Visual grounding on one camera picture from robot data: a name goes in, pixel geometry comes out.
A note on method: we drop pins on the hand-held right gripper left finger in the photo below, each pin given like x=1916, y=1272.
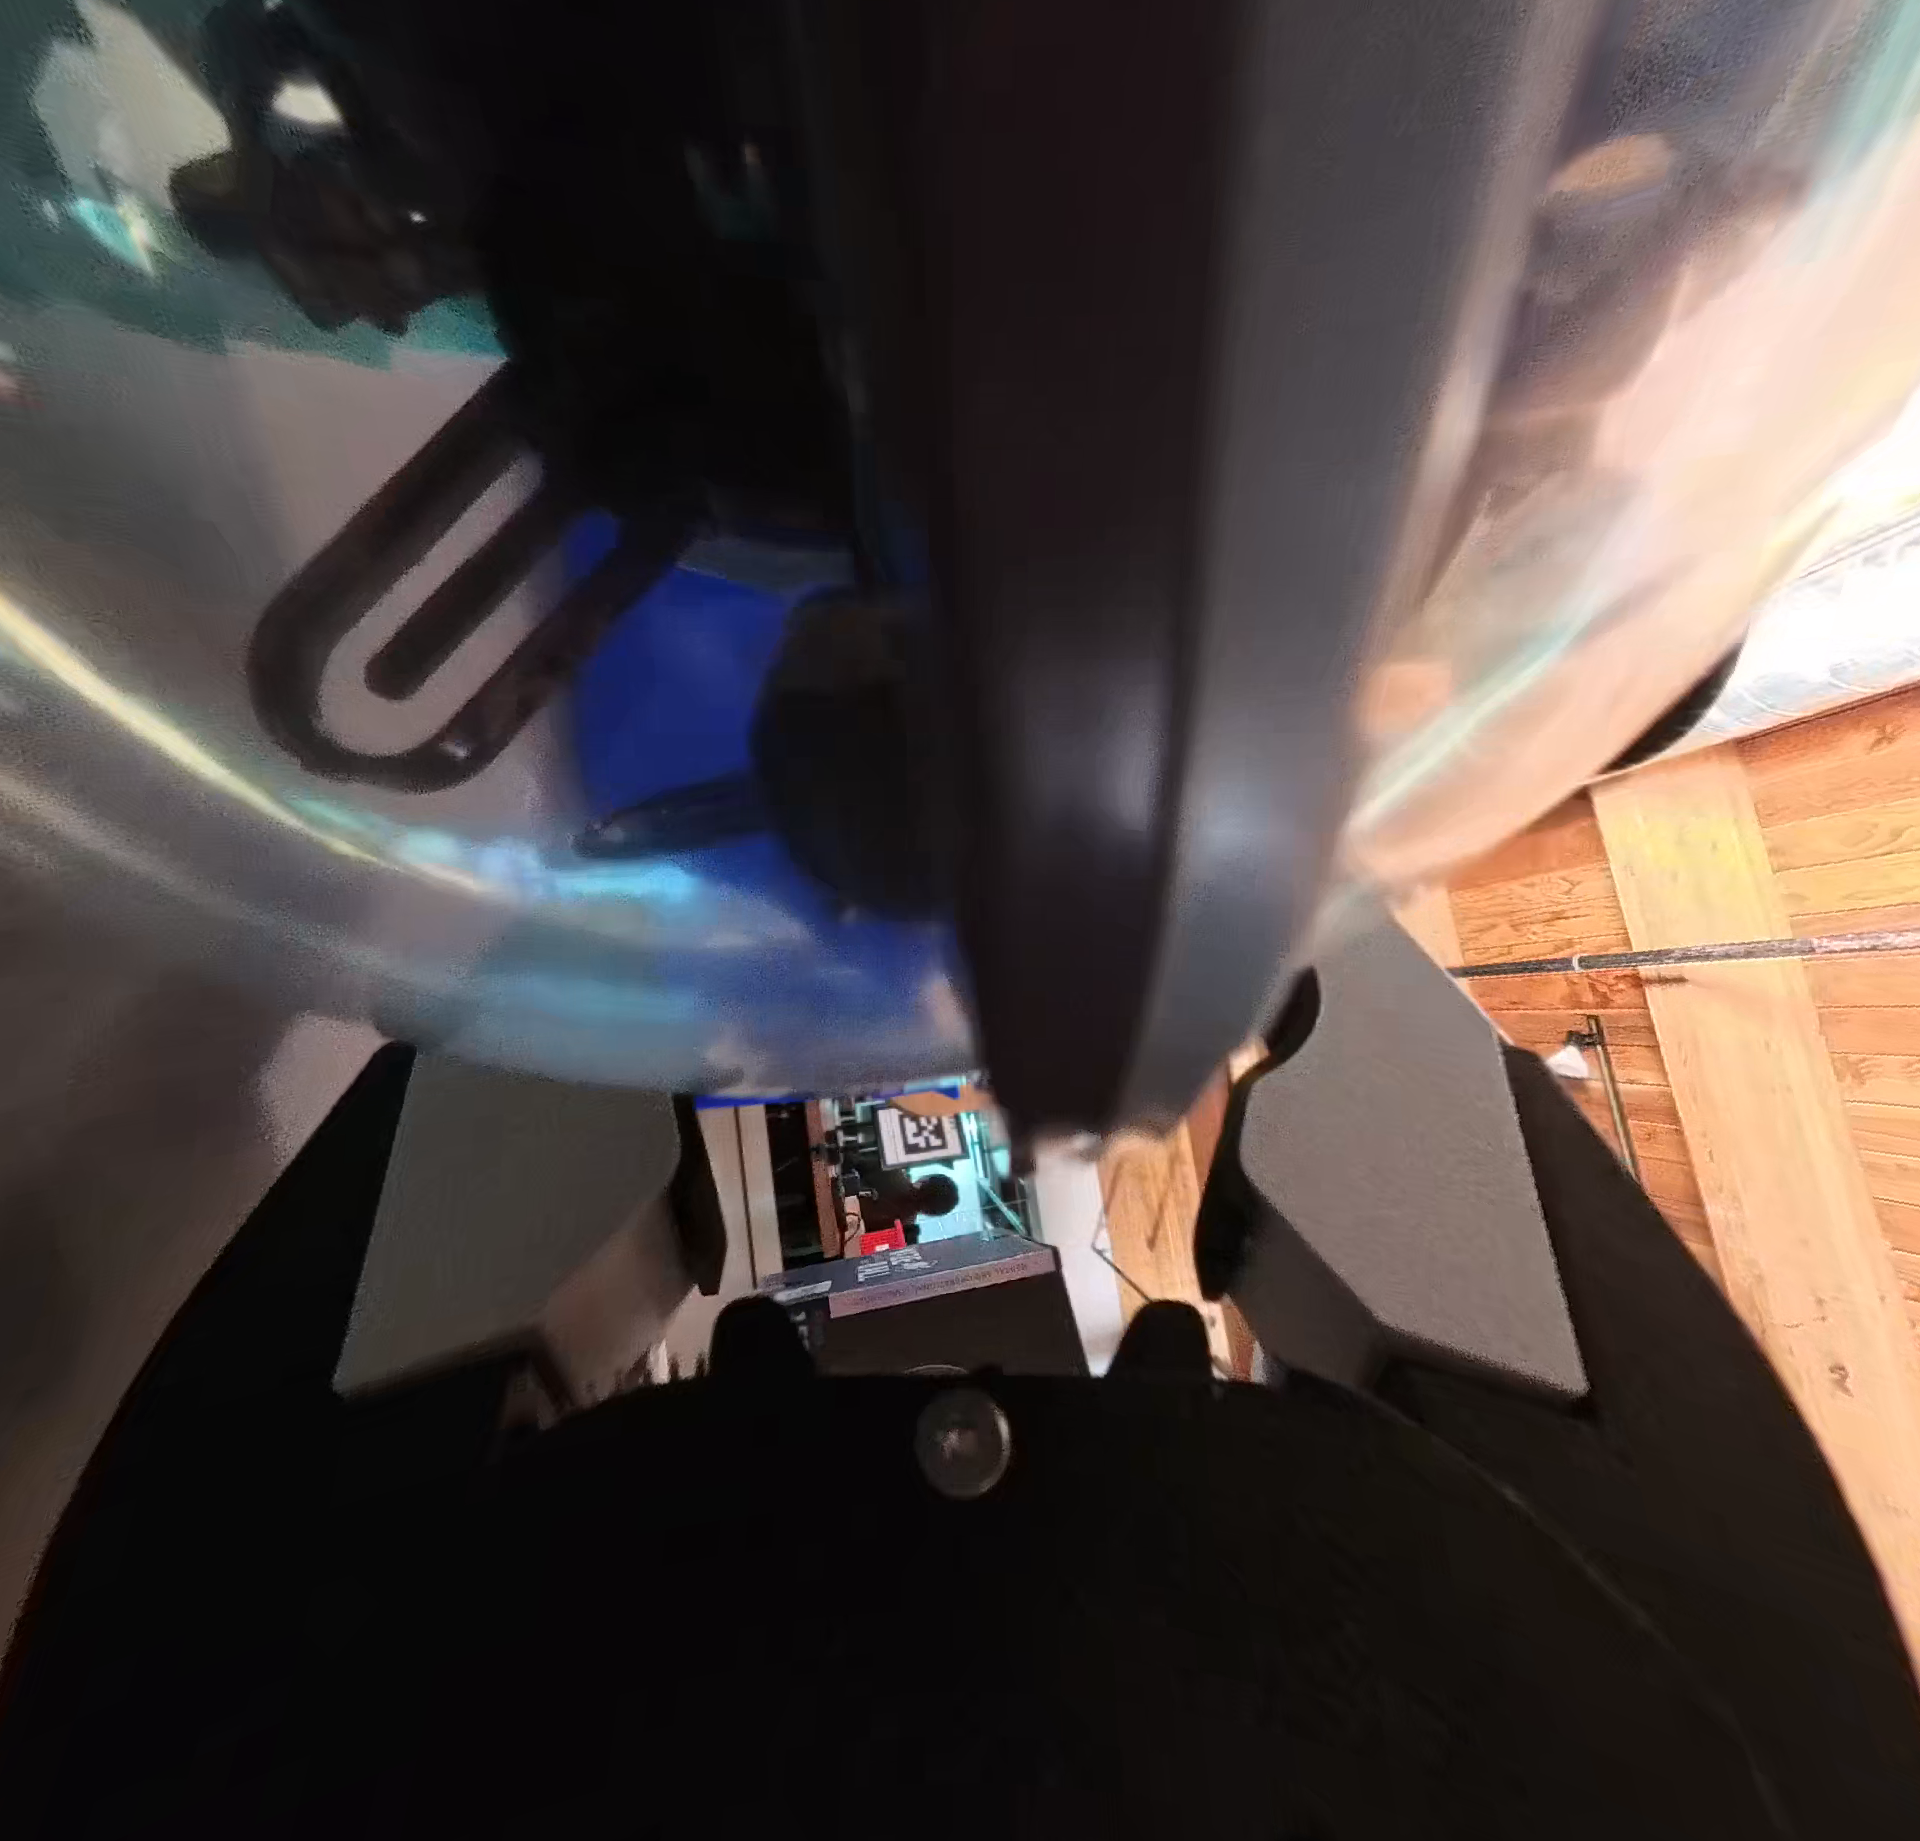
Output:
x=495, y=1227

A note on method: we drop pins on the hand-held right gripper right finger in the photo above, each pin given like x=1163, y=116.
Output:
x=1425, y=1210

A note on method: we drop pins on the clear plastic maze ball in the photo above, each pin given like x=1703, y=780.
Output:
x=1081, y=521

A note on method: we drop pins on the dark maze ball box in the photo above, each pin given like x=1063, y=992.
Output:
x=961, y=1317

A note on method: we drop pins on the white spot lamp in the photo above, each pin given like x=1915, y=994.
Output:
x=1567, y=1057

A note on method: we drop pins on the grey sprinkler pipe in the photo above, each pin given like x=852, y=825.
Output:
x=1726, y=952

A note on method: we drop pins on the small printed tag marker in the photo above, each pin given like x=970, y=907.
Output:
x=917, y=1137

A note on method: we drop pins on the black track light rail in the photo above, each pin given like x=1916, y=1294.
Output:
x=1617, y=1105

